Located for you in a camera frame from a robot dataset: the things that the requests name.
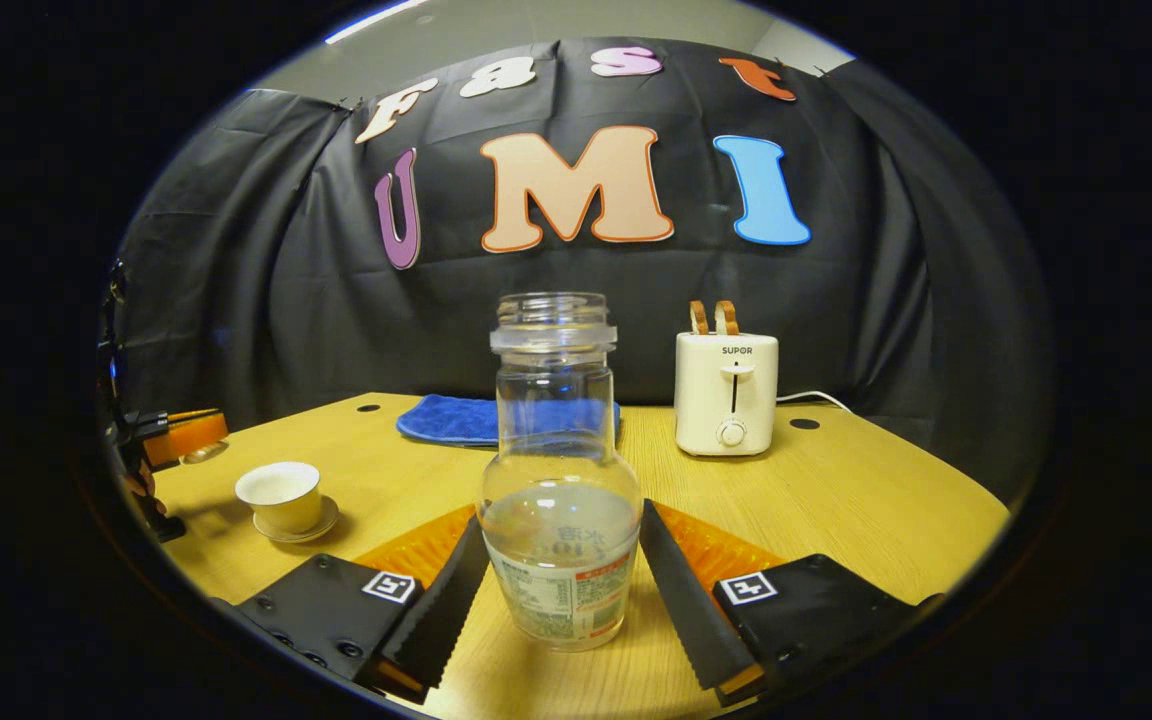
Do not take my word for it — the blue folded towel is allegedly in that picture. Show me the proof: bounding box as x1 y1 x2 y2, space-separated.
396 394 623 447

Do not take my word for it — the cream teacup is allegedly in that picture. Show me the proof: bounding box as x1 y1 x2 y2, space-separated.
235 461 323 535

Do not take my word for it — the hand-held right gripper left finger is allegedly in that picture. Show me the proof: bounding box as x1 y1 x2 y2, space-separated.
208 504 492 705

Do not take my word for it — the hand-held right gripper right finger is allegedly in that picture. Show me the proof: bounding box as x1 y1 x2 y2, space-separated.
639 499 945 708

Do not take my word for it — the clear glass water bottle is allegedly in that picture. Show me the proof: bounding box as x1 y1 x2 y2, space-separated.
477 292 643 652

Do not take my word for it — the cream saucer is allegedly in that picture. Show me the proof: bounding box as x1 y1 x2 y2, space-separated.
253 495 340 544

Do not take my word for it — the black backdrop cloth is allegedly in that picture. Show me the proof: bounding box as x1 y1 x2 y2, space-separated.
114 38 1052 506

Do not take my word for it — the white toaster cable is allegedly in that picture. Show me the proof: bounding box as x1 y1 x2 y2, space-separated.
776 391 853 414

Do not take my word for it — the cream toaster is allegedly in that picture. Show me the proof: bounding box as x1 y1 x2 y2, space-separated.
674 332 780 458

